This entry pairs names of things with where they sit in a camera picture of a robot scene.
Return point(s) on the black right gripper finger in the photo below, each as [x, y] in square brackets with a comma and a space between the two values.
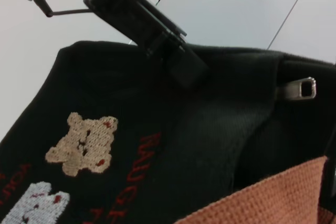
[330, 182]

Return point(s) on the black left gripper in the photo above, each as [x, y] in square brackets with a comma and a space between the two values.
[131, 11]

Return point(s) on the rectangular metal zipper pull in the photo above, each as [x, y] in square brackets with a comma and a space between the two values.
[294, 90]

